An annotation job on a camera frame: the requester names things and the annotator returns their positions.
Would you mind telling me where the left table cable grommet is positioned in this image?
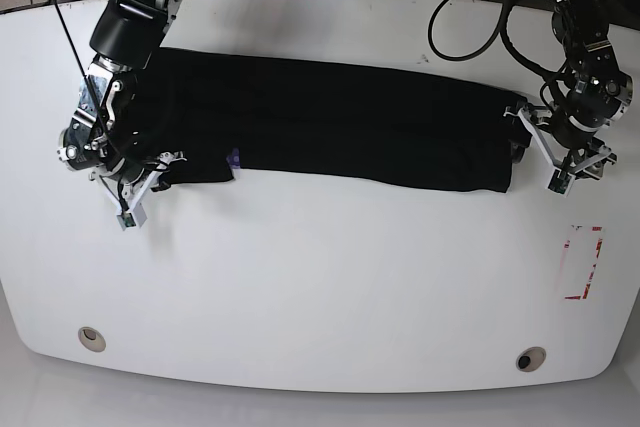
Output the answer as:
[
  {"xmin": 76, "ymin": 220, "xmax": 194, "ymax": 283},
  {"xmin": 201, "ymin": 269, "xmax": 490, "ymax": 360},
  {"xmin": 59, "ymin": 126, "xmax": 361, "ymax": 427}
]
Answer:
[{"xmin": 78, "ymin": 327, "xmax": 106, "ymax": 353}]

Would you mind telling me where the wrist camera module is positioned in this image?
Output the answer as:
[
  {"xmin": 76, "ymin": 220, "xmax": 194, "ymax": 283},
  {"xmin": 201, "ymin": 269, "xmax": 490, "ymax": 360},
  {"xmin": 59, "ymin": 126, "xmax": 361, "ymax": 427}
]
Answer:
[
  {"xmin": 546, "ymin": 169, "xmax": 576, "ymax": 197},
  {"xmin": 116, "ymin": 204, "xmax": 147, "ymax": 231}
]

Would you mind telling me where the table cable grommet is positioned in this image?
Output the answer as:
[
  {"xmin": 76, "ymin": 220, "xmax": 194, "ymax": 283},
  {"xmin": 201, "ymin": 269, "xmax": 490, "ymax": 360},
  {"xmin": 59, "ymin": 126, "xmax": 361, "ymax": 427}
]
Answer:
[
  {"xmin": 78, "ymin": 327, "xmax": 106, "ymax": 353},
  {"xmin": 516, "ymin": 346, "xmax": 546, "ymax": 373}
]

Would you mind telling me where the black graphic t-shirt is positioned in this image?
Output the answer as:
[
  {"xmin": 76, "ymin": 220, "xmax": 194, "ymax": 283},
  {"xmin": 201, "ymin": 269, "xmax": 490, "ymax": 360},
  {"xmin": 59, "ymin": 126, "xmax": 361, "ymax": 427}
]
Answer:
[{"xmin": 126, "ymin": 48, "xmax": 525, "ymax": 193}]

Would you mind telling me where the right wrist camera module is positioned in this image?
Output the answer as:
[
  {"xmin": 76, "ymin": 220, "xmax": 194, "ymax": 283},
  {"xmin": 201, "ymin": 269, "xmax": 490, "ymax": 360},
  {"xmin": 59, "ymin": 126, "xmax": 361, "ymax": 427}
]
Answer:
[{"xmin": 116, "ymin": 204, "xmax": 147, "ymax": 231}]

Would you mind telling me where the red tape rectangle marking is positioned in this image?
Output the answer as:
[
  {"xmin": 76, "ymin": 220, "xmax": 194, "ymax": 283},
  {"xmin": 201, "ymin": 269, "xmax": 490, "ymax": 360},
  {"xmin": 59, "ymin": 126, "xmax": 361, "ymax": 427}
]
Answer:
[{"xmin": 560, "ymin": 225, "xmax": 605, "ymax": 301}]

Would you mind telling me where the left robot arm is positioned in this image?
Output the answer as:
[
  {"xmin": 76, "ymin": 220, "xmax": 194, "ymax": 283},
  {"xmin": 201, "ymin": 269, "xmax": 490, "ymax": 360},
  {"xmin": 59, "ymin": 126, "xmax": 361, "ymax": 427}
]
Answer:
[{"xmin": 459, "ymin": 0, "xmax": 633, "ymax": 195}]

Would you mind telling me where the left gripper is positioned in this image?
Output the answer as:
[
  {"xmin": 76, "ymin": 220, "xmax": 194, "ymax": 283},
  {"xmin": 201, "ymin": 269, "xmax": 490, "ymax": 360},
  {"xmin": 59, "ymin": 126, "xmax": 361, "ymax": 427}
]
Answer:
[{"xmin": 504, "ymin": 104, "xmax": 618, "ymax": 182}]

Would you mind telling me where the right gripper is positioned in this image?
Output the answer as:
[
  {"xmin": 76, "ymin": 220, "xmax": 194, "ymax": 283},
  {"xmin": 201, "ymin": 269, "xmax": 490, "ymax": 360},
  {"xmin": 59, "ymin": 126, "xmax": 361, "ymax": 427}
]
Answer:
[{"xmin": 89, "ymin": 151, "xmax": 187, "ymax": 215}]

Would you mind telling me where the right table cable grommet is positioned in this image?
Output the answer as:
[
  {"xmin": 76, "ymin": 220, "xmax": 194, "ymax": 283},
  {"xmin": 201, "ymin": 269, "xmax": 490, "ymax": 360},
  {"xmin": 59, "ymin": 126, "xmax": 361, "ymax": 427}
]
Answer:
[{"xmin": 516, "ymin": 346, "xmax": 546, "ymax": 373}]

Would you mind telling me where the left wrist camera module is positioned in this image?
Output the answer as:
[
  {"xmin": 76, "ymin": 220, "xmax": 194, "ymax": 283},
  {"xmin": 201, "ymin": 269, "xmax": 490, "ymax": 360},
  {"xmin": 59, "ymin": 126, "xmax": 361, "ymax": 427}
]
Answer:
[{"xmin": 546, "ymin": 169, "xmax": 576, "ymax": 197}]

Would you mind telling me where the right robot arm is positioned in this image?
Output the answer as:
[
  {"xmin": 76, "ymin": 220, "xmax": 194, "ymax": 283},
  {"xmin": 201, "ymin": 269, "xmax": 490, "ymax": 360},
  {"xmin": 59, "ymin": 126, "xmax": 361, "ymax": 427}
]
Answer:
[{"xmin": 57, "ymin": 0, "xmax": 184, "ymax": 229}]

